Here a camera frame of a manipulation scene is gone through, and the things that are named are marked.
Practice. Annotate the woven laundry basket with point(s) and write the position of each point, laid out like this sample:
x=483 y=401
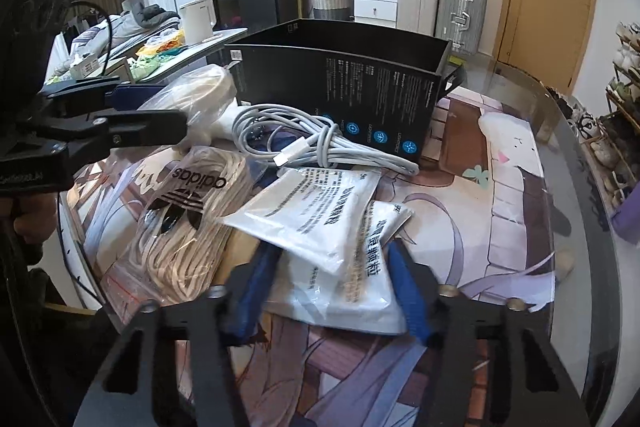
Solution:
x=330 y=7

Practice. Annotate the white side table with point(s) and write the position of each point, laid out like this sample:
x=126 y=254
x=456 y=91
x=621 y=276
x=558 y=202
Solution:
x=220 y=38

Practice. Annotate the wooden door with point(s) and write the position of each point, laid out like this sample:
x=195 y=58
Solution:
x=550 y=7

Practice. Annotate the collection of assorted shoes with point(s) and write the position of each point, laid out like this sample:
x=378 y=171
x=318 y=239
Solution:
x=625 y=57

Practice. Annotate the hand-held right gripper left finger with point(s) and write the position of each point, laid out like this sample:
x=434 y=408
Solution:
x=255 y=287

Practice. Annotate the purple bag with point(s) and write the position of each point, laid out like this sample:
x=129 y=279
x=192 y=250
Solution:
x=627 y=219

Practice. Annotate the silver suitcase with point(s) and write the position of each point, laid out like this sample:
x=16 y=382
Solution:
x=462 y=14

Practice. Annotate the black cardboard box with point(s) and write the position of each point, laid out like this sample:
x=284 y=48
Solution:
x=350 y=82

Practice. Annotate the bed with grey bedding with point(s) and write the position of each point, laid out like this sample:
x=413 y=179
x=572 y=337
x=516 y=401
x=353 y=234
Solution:
x=135 y=24

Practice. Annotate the clear bag of shoelaces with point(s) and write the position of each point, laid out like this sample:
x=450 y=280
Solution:
x=185 y=247

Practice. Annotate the white printed packet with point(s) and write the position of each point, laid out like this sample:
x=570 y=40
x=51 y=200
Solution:
x=310 y=217
x=350 y=292

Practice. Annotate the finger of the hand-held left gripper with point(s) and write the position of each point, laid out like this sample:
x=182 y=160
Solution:
x=145 y=127
x=132 y=96

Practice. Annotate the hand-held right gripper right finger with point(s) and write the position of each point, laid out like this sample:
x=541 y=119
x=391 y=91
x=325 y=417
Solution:
x=407 y=292

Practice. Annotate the printed desk mat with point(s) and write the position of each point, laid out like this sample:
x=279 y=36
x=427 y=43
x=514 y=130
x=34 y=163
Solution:
x=500 y=217

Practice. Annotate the person's left hand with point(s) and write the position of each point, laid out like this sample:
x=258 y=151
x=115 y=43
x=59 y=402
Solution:
x=32 y=217

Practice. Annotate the wooden shoe rack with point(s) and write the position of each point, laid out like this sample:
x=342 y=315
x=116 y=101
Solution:
x=612 y=107

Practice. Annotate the colourful snack bags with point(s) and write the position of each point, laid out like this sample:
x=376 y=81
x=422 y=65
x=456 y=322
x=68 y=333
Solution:
x=162 y=44

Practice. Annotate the white kettle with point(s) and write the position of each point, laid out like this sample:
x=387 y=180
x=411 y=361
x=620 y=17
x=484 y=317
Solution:
x=196 y=22

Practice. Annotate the white plush toy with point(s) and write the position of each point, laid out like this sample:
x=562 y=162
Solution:
x=205 y=89

